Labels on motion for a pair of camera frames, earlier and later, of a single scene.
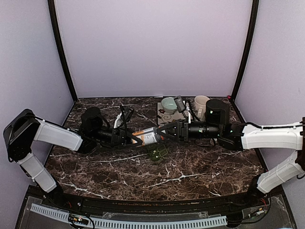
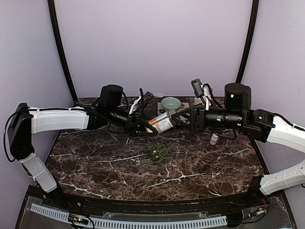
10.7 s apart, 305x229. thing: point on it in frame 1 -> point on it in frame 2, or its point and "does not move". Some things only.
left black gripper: (119, 135) -> (135, 123)
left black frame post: (51, 6) does not move
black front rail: (249, 198) does not move
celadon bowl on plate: (169, 104) does not move
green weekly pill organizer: (156, 151) does not move
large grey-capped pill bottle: (147, 136) -> (162, 122)
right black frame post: (255, 13) does not move
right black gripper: (181, 132) -> (197, 115)
